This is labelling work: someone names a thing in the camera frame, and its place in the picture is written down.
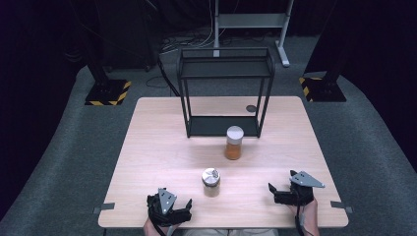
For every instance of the grey metal stand frame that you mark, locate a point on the grey metal stand frame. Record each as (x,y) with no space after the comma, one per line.
(249,20)

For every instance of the person's right hand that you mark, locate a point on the person's right hand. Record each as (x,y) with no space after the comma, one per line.
(310,214)

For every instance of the silver-lidded glass jar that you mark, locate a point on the silver-lidded glass jar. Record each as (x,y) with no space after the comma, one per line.
(210,177)

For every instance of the white-lidded jar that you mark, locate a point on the white-lidded jar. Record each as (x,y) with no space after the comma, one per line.
(233,148)

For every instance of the grey tape strip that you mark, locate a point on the grey tape strip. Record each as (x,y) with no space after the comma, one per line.
(341,206)
(105,207)

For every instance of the black metal shelf rack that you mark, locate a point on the black metal shelf rack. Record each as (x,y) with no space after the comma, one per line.
(226,69)

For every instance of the black stand with striped base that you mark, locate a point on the black stand with striped base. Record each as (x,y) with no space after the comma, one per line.
(105,93)
(324,91)

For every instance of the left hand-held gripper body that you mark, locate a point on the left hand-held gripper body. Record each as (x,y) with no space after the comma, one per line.
(165,198)

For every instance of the person's left hand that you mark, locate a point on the person's left hand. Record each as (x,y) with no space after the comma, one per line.
(150,229)

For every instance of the round dark table grommet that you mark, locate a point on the round dark table grommet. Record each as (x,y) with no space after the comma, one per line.
(251,108)

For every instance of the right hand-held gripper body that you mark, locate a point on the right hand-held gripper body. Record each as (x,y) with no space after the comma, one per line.
(303,183)

